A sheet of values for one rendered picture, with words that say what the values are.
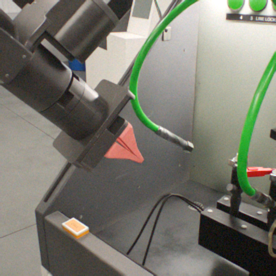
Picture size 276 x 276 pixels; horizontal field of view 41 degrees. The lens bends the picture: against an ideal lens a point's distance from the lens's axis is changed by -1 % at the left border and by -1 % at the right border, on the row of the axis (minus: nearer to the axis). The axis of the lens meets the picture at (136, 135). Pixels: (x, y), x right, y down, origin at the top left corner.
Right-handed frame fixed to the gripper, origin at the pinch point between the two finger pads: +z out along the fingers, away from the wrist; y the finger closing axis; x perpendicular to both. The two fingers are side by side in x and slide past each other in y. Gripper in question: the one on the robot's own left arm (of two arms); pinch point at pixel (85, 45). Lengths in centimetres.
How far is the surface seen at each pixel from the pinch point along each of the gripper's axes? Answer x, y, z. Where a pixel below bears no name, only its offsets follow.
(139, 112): 2.2, -0.3, 15.1
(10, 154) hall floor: 87, 277, 13
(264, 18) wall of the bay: -36.6, 17.5, 26.6
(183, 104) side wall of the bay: -10.9, 35.8, 31.1
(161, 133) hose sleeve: 2.2, 1.4, 21.3
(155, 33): -9.5, -2.9, 7.3
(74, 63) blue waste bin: -34, 617, 2
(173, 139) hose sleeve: 1.4, 2.2, 24.1
